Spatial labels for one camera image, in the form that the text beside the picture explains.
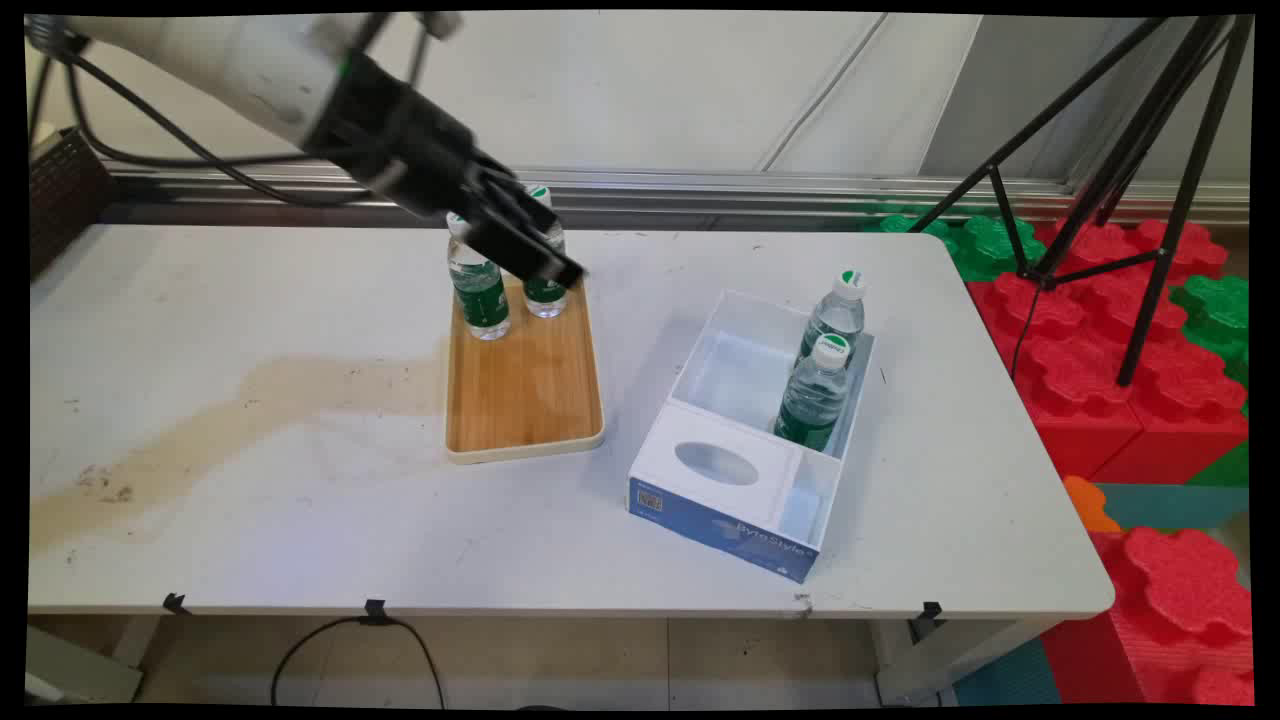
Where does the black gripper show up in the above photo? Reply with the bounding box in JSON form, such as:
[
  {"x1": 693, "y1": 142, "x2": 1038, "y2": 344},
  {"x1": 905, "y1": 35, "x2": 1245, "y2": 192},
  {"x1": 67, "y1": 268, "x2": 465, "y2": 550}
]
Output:
[{"x1": 304, "y1": 55, "x2": 588, "y2": 292}]

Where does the green label water bottle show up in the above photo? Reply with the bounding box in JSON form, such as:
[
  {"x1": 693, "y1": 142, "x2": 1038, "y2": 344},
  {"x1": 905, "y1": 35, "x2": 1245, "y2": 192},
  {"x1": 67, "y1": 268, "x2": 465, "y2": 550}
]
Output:
[
  {"x1": 797, "y1": 268, "x2": 867, "y2": 373},
  {"x1": 446, "y1": 212, "x2": 511, "y2": 342},
  {"x1": 522, "y1": 185, "x2": 569, "y2": 320},
  {"x1": 773, "y1": 333, "x2": 853, "y2": 453}
]

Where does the wooden tray with cream rim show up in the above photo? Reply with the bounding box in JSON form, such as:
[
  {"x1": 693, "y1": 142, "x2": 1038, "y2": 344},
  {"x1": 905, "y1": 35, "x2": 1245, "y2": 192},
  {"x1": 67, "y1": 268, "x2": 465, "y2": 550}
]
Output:
[{"x1": 444, "y1": 270, "x2": 606, "y2": 466}]

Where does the white and blue organizer box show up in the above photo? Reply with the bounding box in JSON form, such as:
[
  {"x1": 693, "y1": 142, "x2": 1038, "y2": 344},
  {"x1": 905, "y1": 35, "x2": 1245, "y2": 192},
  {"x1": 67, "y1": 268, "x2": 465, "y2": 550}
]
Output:
[{"x1": 627, "y1": 289, "x2": 877, "y2": 584}]

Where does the green foam block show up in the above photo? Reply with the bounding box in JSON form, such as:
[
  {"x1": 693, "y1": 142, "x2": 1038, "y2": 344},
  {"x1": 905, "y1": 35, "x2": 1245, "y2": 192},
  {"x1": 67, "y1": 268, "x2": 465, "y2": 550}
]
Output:
[
  {"x1": 878, "y1": 210, "x2": 1047, "y2": 283},
  {"x1": 1168, "y1": 275, "x2": 1251, "y2": 391}
]

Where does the dark woven basket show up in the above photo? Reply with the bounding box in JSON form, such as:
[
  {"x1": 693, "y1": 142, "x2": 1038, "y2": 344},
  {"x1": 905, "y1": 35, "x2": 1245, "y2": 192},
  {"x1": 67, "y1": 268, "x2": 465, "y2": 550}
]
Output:
[{"x1": 28, "y1": 125, "x2": 117, "y2": 281}]

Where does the white table leg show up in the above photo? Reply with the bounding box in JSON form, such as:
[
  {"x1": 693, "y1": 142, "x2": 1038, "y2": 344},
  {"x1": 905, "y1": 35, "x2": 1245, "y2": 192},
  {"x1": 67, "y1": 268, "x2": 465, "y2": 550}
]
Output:
[
  {"x1": 110, "y1": 615, "x2": 163, "y2": 671},
  {"x1": 870, "y1": 618, "x2": 1061, "y2": 706}
]

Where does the large red foam block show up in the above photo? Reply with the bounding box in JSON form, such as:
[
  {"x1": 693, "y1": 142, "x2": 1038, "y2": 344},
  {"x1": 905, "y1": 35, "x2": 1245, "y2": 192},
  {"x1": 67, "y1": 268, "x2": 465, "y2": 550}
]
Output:
[{"x1": 968, "y1": 268, "x2": 1249, "y2": 483}]

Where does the black tripod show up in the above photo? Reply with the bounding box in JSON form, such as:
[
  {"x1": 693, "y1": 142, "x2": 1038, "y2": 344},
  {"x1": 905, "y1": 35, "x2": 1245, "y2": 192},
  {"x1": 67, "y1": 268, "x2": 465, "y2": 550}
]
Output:
[{"x1": 905, "y1": 15, "x2": 1256, "y2": 389}]

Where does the orange foam piece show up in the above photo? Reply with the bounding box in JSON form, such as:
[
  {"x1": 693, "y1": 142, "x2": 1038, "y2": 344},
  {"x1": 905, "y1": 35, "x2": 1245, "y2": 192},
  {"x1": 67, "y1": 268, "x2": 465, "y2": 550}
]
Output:
[{"x1": 1062, "y1": 476, "x2": 1123, "y2": 534}]

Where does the grey box under table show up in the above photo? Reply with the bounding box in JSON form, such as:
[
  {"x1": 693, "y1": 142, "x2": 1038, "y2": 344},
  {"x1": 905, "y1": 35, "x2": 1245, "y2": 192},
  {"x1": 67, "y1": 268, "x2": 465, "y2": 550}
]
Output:
[{"x1": 25, "y1": 625, "x2": 143, "y2": 706}]

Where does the teal foam mat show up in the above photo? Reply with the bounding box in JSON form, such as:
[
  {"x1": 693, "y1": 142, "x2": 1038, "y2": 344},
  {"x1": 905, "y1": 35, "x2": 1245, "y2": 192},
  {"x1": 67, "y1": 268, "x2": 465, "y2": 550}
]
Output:
[{"x1": 1095, "y1": 483, "x2": 1251, "y2": 532}]

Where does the aluminium wall rail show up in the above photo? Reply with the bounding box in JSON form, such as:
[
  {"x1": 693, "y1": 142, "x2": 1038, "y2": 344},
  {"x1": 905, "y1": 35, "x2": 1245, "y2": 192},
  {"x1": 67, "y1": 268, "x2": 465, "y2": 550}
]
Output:
[{"x1": 100, "y1": 160, "x2": 1251, "y2": 227}]

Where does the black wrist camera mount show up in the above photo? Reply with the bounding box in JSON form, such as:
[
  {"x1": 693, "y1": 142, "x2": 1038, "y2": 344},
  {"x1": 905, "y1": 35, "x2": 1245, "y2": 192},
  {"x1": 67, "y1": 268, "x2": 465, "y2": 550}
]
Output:
[{"x1": 340, "y1": 12, "x2": 463, "y2": 63}]

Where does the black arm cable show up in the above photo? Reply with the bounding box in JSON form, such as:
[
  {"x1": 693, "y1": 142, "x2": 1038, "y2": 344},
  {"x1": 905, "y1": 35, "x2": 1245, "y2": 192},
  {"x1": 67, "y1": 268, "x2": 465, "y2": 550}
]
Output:
[{"x1": 28, "y1": 18, "x2": 373, "y2": 208}]

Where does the black cable under table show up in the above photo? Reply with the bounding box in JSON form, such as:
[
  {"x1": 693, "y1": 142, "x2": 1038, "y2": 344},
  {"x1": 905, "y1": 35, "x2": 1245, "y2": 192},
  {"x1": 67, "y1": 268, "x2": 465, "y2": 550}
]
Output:
[{"x1": 270, "y1": 616, "x2": 447, "y2": 709}]

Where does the thin black tripod cable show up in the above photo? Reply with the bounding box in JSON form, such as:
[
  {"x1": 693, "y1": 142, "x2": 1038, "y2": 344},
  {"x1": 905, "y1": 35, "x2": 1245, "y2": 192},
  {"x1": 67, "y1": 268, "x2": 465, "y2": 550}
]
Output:
[{"x1": 1010, "y1": 280, "x2": 1047, "y2": 381}]

